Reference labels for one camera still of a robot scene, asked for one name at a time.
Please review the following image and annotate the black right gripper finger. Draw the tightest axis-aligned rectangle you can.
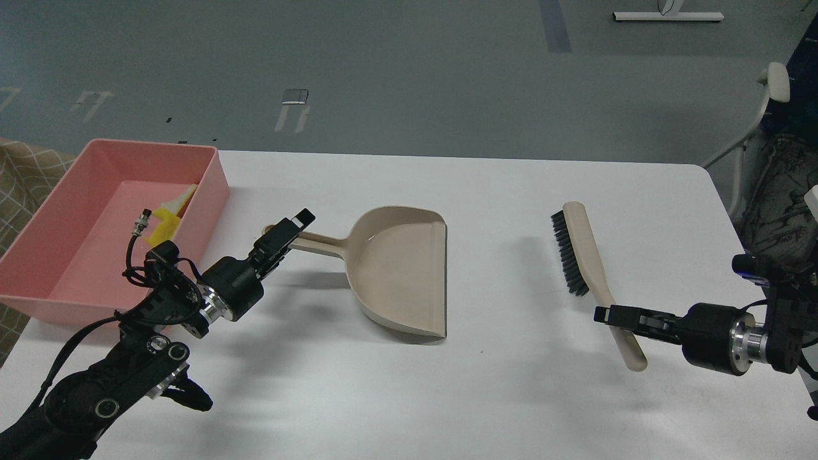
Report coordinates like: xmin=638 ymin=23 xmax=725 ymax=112
xmin=632 ymin=327 xmax=683 ymax=346
xmin=594 ymin=305 xmax=681 ymax=332

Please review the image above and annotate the beige plastic dustpan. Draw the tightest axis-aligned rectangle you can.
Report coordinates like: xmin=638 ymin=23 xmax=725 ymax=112
xmin=289 ymin=206 xmax=447 ymax=339

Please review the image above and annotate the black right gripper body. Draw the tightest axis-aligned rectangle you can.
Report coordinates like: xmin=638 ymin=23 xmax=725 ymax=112
xmin=681 ymin=303 xmax=757 ymax=376

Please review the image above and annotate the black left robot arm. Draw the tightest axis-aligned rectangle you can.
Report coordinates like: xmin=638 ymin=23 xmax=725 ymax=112
xmin=1 ymin=209 xmax=315 ymax=459

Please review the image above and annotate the yellow sponge piece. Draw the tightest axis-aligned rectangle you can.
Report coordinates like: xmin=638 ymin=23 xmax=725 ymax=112
xmin=144 ymin=202 xmax=184 ymax=248

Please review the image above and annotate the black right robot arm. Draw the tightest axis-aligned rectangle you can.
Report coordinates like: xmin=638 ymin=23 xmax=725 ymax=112
xmin=594 ymin=254 xmax=816 ymax=379

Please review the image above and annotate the white office chair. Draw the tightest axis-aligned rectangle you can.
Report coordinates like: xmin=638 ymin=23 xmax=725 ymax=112
xmin=701 ymin=61 xmax=816 ymax=264

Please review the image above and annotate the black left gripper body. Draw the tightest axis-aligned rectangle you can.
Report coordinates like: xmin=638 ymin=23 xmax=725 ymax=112
xmin=199 ymin=257 xmax=264 ymax=321

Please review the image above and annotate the beige hand brush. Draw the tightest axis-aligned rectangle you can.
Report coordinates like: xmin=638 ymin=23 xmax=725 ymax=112
xmin=550 ymin=201 xmax=649 ymax=372

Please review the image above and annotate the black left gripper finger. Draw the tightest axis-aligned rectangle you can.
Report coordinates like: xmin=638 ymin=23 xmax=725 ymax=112
xmin=255 ymin=247 xmax=290 ymax=282
xmin=248 ymin=208 xmax=316 ymax=269

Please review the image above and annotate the beige checkered cloth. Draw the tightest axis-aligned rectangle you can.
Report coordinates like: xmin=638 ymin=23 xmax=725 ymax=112
xmin=0 ymin=137 xmax=76 ymax=365

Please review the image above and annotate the grey floor socket plate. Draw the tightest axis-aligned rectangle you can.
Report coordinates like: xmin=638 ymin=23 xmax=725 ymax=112
xmin=281 ymin=88 xmax=310 ymax=105

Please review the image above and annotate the white desk base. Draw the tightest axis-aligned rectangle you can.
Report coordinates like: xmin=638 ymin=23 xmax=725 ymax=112
xmin=612 ymin=1 xmax=725 ymax=23

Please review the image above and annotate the pink plastic bin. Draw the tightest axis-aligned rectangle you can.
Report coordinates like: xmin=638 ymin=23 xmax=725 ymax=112
xmin=1 ymin=139 xmax=229 ymax=325

